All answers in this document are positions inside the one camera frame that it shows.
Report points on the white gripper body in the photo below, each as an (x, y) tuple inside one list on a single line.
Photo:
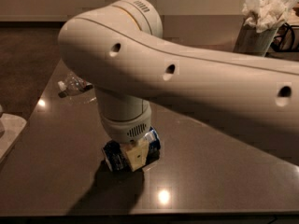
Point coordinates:
[(126, 131)]

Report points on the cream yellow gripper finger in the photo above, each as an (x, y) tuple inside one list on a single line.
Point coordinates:
[(136, 153)]

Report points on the blue pepsi can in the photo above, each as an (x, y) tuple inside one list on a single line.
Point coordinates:
[(115, 159)]

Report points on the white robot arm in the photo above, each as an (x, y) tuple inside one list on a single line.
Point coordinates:
[(120, 50)]

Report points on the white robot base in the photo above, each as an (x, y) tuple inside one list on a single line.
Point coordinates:
[(11, 127)]

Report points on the clear plastic water bottle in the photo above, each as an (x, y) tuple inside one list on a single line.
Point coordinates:
[(74, 85)]

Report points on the metal cup with napkins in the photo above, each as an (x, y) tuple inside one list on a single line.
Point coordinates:
[(252, 43)]

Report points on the white crumpled paper napkins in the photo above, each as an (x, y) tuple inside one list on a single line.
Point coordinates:
[(265, 15)]

